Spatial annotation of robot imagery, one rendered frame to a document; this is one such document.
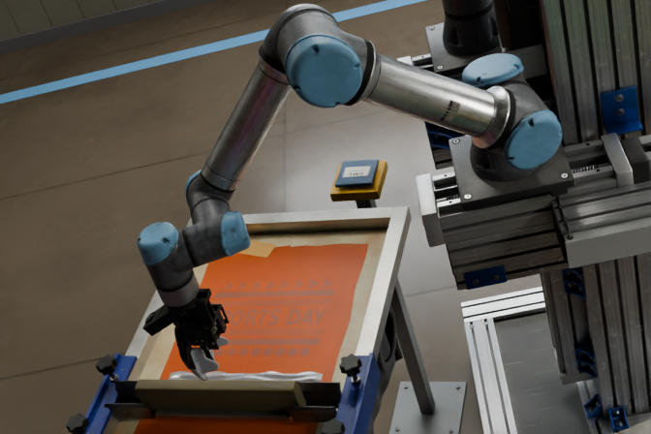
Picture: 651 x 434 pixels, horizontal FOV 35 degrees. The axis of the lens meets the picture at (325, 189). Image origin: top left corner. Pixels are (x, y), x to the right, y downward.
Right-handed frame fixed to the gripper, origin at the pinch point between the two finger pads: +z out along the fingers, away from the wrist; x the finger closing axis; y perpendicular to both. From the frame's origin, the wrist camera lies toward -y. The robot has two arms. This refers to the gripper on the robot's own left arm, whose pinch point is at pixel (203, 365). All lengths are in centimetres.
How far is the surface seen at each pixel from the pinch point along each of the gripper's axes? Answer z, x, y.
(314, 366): 16.2, 14.0, 15.9
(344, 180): 14, 75, 10
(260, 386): 5.8, -0.1, 10.4
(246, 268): 16.4, 45.3, -8.9
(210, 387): 6.0, -0.4, -0.4
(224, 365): 16.5, 14.5, -5.3
